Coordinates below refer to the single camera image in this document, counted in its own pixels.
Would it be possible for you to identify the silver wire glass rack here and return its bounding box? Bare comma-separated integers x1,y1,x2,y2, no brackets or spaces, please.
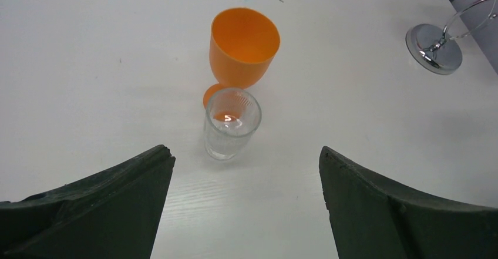
405,0,497,75

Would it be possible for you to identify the orange wine glass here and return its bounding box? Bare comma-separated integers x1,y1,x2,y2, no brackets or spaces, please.
203,7,281,107

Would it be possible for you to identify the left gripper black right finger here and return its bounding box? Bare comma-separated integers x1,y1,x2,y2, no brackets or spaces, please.
319,146,497,258

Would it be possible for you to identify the clear wine glass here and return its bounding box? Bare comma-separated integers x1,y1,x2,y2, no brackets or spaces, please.
203,88,262,161

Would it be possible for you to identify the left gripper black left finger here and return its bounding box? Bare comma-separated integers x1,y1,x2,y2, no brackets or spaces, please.
1,144,176,258

